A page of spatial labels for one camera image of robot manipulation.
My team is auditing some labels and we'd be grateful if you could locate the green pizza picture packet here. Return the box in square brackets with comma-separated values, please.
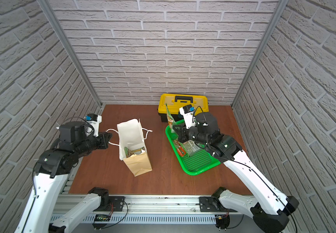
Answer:
[124, 147, 146, 158]

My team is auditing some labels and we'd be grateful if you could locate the yellow black toolbox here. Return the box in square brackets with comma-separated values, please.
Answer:
[158, 94, 209, 123]

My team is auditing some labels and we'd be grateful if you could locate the green white bottom packet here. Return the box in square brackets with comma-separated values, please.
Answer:
[183, 140, 202, 156]

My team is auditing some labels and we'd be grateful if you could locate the aluminium front rail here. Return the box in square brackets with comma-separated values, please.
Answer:
[39, 174, 282, 225]

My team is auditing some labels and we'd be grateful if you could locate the green plastic basket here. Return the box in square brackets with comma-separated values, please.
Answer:
[165, 126, 220, 176]

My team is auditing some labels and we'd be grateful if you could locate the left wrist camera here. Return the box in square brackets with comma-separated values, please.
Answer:
[85, 114, 102, 137]

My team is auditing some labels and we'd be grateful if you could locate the right power connector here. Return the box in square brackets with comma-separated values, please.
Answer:
[215, 215, 230, 231]

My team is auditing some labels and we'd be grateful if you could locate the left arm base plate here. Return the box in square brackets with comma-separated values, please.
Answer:
[94, 196, 125, 212]

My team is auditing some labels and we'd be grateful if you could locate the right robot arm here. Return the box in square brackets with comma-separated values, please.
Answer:
[173, 112, 299, 233]

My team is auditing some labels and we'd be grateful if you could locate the red small condiment packet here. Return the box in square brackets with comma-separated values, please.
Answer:
[175, 141, 186, 157]

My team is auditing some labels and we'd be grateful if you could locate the yellow green condiment packet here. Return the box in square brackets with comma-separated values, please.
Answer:
[165, 104, 177, 134]

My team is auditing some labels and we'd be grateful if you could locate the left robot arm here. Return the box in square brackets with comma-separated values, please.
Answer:
[15, 119, 113, 233]

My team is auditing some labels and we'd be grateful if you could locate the left controller board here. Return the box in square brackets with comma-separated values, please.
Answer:
[92, 215, 111, 230]

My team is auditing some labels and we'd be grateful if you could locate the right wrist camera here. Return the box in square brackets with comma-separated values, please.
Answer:
[179, 104, 196, 129]

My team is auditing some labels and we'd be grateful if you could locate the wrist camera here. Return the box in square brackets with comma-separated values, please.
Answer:
[179, 104, 196, 129]
[85, 114, 102, 137]

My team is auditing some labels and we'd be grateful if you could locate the brown paper bag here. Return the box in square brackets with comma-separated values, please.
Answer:
[107, 119, 152, 177]

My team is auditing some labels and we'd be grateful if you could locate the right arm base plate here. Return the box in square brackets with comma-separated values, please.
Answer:
[199, 196, 236, 213]

